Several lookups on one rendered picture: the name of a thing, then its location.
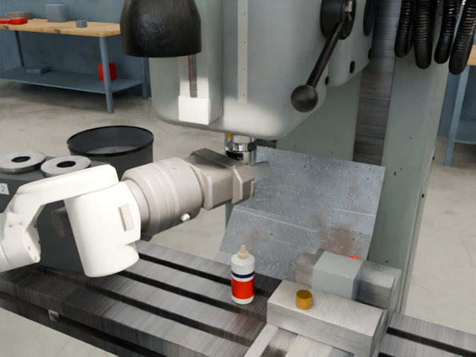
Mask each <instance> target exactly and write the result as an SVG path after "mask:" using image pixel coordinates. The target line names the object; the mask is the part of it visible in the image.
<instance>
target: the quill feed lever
mask: <svg viewBox="0 0 476 357"><path fill-rule="evenodd" d="M355 15H356V0H322V5H321V11H320V25H321V30H322V34H323V35H324V36H325V38H326V39H327V41H326V43H325V45H324V47H323V49H322V52H321V54H320V56H319V58H318V60H317V62H316V64H315V66H314V68H313V70H312V72H311V74H310V76H309V78H308V80H307V82H306V84H303V85H300V86H298V87H296V88H295V89H294V90H293V92H292V94H291V97H290V101H291V104H292V106H293V108H294V109H295V110H297V111H299V112H301V113H307V112H310V111H312V110H313V109H314V108H315V107H316V106H317V103H318V99H319V97H318V93H317V91H316V90H315V88H316V86H317V84H318V82H319V80H320V77H321V75H322V73H323V71H324V69H325V67H326V65H327V62H328V61H329V58H330V57H331V55H332V52H333V50H334V48H335V46H336V44H337V41H338V40H345V39H346V38H347V37H348V36H350V34H351V31H352V29H353V24H354V20H355Z"/></svg>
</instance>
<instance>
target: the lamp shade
mask: <svg viewBox="0 0 476 357"><path fill-rule="evenodd" d="M119 23H120V36H121V44H122V51H123V54H125V55H129V56H133V57H182V56H187V55H194V54H197V53H199V52H201V51H202V38H201V19H200V15H199V12H198V9H197V6H196V3H195V0H123V7H122V10H121V14H120V20H119Z"/></svg>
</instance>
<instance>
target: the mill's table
mask: <svg viewBox="0 0 476 357"><path fill-rule="evenodd" d="M135 245H136V248H137V253H138V256H139V259H138V260H137V262H136V263H135V264H134V265H132V266H131V267H129V268H127V269H125V270H123V271H120V272H117V273H114V274H111V275H108V276H101V277H90V276H87V275H86V274H85V273H82V272H77V271H69V270H64V269H60V268H53V267H48V266H40V265H35V264H29V265H26V266H21V267H18V268H14V269H11V270H8V271H3V272H1V273H0V308H2V309H5V310H8V311H9V312H12V313H14V314H17V315H20V316H22V317H25V318H26V319H29V320H32V321H34V322H37V323H38V324H41V325H44V326H46V327H49V328H51V329H54V330H56V331H58V332H61V333H63V334H66V335H68V336H70V337H73V338H75V339H78V340H80V341H83V342H85V343H87V344H90V345H92V346H95V347H97V348H99V349H102V350H104V351H107V352H109V353H111V354H114V355H116V356H119V357H244V356H245V355H246V353H247V351H248V350H249V349H250V348H251V346H252V344H253V343H254V342H255V340H256V339H257V337H258V336H259V334H260V333H261V331H262V330H263V328H264V327H265V326H266V324H267V323H268V322H267V301H268V300H269V298H270V297H271V296H272V294H273V293H274V292H275V290H276V289H277V287H278V286H279V285H280V284H281V282H282V281H283V280H280V279H277V278H273V277H270V276H265V275H263V274H260V273H255V272H254V299H253V300H252V301H251V302H250V303H247V304H239V303H236V302H235V301H234V300H233V299H232V266H231V265H227V264H225V263H220V262H217V261H213V260H210V259H205V258H203V257H199V256H195V255H192V254H188V253H185V252H182V251H177V250H175V249H170V248H167V247H165V246H160V245H157V244H153V243H150V242H145V241H142V240H139V239H138V240H135ZM378 357H476V335H475V334H471V333H467V332H465V331H461V330H457V329H453V328H450V327H445V326H443V325H440V324H435V323H433V322H428V321H425V320H422V319H418V318H415V317H410V316H407V315H405V314H400V313H397V312H393V314H392V318H391V320H390V323H389V326H388V328H387V332H386V335H385V338H384V340H383V343H382V346H381V349H380V352H379V354H378Z"/></svg>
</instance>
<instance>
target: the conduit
mask: <svg viewBox="0 0 476 357"><path fill-rule="evenodd" d="M463 1H464V0H444V1H443V2H444V3H443V13H442V14H443V15H442V16H443V18H442V21H441V22H442V23H441V25H442V26H441V31H440V35H439V39H438V43H437V46H436V50H435V53H434V61H435V62H436V63H437V64H444V63H445V62H447V61H448V58H449V57H450V59H449V64H448V68H449V71H450V73H451V74H453V75H457V74H460V73H462V72H463V71H464V69H465V67H466V65H467V63H468V60H469V57H470V53H471V50H472V46H473V43H474V39H475V31H476V0H465V2H464V3H465V4H464V5H463V6H464V7H463V11H462V12H463V13H462V14H461V15H462V16H461V17H460V18H461V19H460V22H459V25H458V28H457V29H458V30H457V31H456V32H457V33H456V34H455V30H456V27H457V21H458V18H459V17H458V16H459V15H460V14H459V13H460V11H461V8H462V7H461V6H462V3H463ZM401 2H402V3H401V5H402V6H401V7H400V8H401V9H400V11H401V12H400V15H399V16H400V17H399V25H398V28H397V34H396V38H395V39H396V40H395V48H394V51H395V55H396V56H397V57H405V56H406V55H407V54H408V53H409V51H410V49H411V47H412V45H413V43H414V56H415V61H416V65H417V66H418V68H420V69H426V68H428V67H429V65H430V64H431V57H432V49H433V48H432V47H433V41H434V31H435V30H434V29H435V24H436V23H435V22H436V17H437V13H438V5H439V3H440V0H402V1H401ZM455 35H456V36H455ZM454 38H455V39H454ZM453 42H454V43H453Z"/></svg>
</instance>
